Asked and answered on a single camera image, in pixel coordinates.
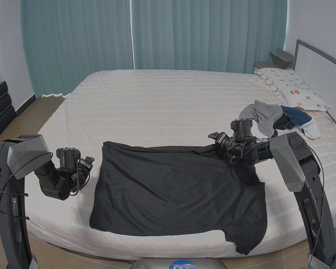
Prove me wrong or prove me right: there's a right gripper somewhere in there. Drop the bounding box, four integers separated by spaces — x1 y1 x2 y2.
208 133 233 151

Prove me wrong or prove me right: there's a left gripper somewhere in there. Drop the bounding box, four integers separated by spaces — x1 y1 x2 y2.
73 160 94 188

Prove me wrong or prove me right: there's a black T-shirt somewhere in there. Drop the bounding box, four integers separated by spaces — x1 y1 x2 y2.
89 141 268 256

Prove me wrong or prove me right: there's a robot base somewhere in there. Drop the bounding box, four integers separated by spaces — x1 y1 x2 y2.
132 257 223 269

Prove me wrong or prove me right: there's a grey garment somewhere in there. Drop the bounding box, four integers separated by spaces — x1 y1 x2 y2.
239 100 283 139

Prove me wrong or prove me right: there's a bed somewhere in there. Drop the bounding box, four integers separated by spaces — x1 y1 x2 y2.
0 39 336 262

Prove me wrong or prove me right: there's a black garment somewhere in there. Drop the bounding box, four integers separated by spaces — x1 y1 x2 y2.
273 114 296 137

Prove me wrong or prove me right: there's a dark blue garment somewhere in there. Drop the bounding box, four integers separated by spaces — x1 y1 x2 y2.
280 106 312 127

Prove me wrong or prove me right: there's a white printed pillow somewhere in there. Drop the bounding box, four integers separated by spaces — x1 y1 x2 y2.
253 67 329 112

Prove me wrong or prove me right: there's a white garment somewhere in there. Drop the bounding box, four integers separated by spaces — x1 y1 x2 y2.
301 119 321 141

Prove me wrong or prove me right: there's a grey bedside table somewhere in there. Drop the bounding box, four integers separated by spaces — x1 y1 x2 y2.
254 47 293 70

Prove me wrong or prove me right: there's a black chest of drawers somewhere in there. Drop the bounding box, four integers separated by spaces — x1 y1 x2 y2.
0 81 17 138

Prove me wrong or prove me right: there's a blue-green curtain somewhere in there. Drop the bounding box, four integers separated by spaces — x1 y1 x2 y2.
20 0 135 98
130 0 287 74

